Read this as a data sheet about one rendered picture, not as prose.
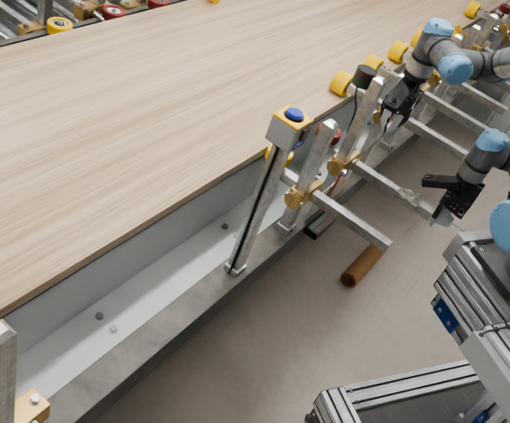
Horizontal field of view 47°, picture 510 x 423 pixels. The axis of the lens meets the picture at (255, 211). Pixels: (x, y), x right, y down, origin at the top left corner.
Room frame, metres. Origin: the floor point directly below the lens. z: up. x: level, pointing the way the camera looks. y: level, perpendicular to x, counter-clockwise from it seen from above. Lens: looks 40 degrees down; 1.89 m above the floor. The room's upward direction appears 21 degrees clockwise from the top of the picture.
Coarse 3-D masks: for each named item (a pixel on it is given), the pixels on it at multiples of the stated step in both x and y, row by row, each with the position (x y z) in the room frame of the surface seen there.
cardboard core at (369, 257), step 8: (368, 248) 2.21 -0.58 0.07; (376, 248) 2.22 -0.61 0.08; (360, 256) 2.14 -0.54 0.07; (368, 256) 2.14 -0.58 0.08; (376, 256) 2.17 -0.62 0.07; (352, 264) 2.06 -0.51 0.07; (360, 264) 2.07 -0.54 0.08; (368, 264) 2.10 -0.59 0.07; (344, 272) 2.00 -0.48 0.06; (352, 272) 2.00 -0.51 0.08; (360, 272) 2.02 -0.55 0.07; (344, 280) 2.00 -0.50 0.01; (352, 280) 2.02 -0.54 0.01
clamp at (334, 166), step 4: (356, 152) 1.68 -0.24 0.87; (360, 152) 1.68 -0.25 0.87; (352, 156) 1.64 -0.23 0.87; (356, 156) 1.66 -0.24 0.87; (328, 160) 1.60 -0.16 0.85; (332, 160) 1.58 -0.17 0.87; (336, 160) 1.58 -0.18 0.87; (340, 160) 1.59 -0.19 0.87; (348, 160) 1.61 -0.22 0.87; (328, 164) 1.58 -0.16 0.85; (332, 164) 1.58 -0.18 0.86; (336, 164) 1.57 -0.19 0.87; (340, 164) 1.57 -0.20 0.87; (344, 164) 1.58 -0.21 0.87; (348, 164) 1.61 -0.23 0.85; (328, 168) 1.58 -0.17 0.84; (332, 168) 1.57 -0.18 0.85; (336, 168) 1.57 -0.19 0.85; (340, 168) 1.57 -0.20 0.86; (332, 172) 1.57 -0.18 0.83; (336, 172) 1.57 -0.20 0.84; (340, 172) 1.57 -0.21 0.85
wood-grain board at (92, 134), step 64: (192, 0) 2.25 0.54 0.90; (256, 0) 2.48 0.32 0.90; (320, 0) 2.76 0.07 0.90; (384, 0) 3.09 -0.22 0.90; (448, 0) 3.48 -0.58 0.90; (0, 64) 1.37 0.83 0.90; (64, 64) 1.49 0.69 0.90; (128, 64) 1.62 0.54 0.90; (192, 64) 1.77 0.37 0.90; (256, 64) 1.94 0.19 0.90; (320, 64) 2.13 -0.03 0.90; (384, 64) 2.35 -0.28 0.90; (0, 128) 1.11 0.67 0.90; (64, 128) 1.20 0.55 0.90; (128, 128) 1.31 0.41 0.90; (192, 128) 1.42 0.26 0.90; (256, 128) 1.54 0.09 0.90; (0, 192) 0.91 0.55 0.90; (64, 192) 0.98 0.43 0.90; (128, 192) 1.06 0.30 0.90; (192, 192) 1.15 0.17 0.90; (0, 256) 0.75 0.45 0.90; (64, 256) 0.81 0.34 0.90
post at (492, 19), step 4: (492, 16) 2.76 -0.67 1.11; (496, 16) 2.76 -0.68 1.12; (488, 20) 2.76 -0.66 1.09; (492, 20) 2.75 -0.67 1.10; (496, 20) 2.75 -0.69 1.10; (488, 24) 2.75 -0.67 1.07; (492, 24) 2.75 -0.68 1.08; (484, 28) 2.76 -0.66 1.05; (488, 28) 2.75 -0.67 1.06; (492, 28) 2.77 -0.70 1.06; (484, 32) 2.75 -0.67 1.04; (488, 32) 2.75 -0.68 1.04; (480, 36) 2.76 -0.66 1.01; (484, 36) 2.75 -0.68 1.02; (476, 40) 2.76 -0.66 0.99; (480, 40) 2.75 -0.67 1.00; (484, 40) 2.75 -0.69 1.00; (476, 44) 2.75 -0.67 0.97; (480, 44) 2.75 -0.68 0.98; (448, 88) 2.76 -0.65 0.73; (452, 88) 2.75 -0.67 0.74
